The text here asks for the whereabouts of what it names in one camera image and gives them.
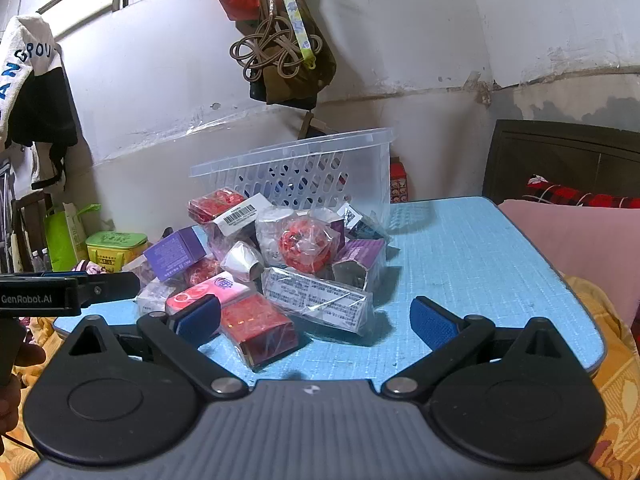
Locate pink blanket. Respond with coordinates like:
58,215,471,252
500,199,640,326

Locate wrapped silver tube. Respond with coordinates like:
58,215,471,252
220,241,266,283

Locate green shopping bag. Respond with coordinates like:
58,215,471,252
44,202,101,272

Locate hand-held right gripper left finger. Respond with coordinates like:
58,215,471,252
67,296,249,401

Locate brown hanging bag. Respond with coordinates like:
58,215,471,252
250,10,337,108

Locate dark wooden headboard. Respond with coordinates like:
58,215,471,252
482,120,640,206

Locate dark box white label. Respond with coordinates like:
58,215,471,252
337,202,388,243

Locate white black hoodie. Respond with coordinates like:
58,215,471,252
0,15,80,191

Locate yellow-green printed strap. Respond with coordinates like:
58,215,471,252
272,0,317,70

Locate person's left hand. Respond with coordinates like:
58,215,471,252
0,344,47,456

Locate brown cardboard piece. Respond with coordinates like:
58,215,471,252
297,110,327,141

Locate clear plastic basket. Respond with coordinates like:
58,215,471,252
189,127,396,233

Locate red plaid pillow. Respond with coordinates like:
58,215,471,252
525,175,640,209

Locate clear packet white label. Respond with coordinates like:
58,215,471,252
261,266,373,336

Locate pale lilac packet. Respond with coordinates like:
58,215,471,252
135,280,176,316

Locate purple silver box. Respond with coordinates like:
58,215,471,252
332,238,388,293

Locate wrapped round red item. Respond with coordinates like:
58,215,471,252
255,207,346,273

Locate pink box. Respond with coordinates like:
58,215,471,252
165,272,251,318

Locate yellow-green container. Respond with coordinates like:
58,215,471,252
85,231,148,273

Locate red carton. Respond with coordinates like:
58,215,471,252
389,157,412,204

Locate small red packet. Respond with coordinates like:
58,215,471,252
184,257,221,286

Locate beige coiled cord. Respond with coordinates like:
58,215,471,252
230,15,313,81

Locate red patterned box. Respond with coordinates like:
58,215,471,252
188,187,247,224

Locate pink printed bag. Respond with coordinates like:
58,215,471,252
75,259,123,276

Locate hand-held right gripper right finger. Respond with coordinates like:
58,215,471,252
382,296,576,401

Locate yellow printed blanket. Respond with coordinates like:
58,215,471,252
560,275,640,480

